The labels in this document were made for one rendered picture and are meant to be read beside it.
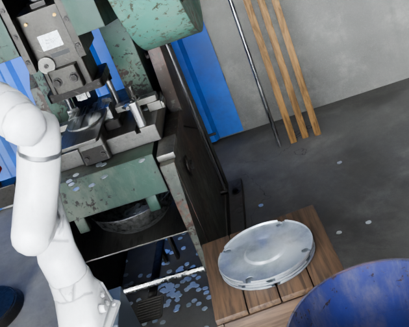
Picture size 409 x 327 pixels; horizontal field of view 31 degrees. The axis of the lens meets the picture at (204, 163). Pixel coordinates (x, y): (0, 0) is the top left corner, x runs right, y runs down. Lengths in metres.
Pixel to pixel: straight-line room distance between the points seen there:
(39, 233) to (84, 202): 0.65
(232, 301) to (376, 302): 0.42
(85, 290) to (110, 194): 0.54
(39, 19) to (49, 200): 0.75
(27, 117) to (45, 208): 0.28
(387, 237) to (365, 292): 0.87
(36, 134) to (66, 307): 0.53
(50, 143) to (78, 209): 0.72
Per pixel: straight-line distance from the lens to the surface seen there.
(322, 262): 2.11
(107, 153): 2.47
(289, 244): 2.18
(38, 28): 2.45
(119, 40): 2.69
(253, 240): 2.25
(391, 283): 1.88
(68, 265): 1.99
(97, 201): 2.49
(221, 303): 2.10
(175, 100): 2.78
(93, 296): 2.03
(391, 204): 2.91
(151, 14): 2.13
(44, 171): 1.85
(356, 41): 3.77
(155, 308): 2.54
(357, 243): 2.76
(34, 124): 1.71
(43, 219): 1.87
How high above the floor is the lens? 1.57
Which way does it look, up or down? 25 degrees down
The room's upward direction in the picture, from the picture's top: 22 degrees counter-clockwise
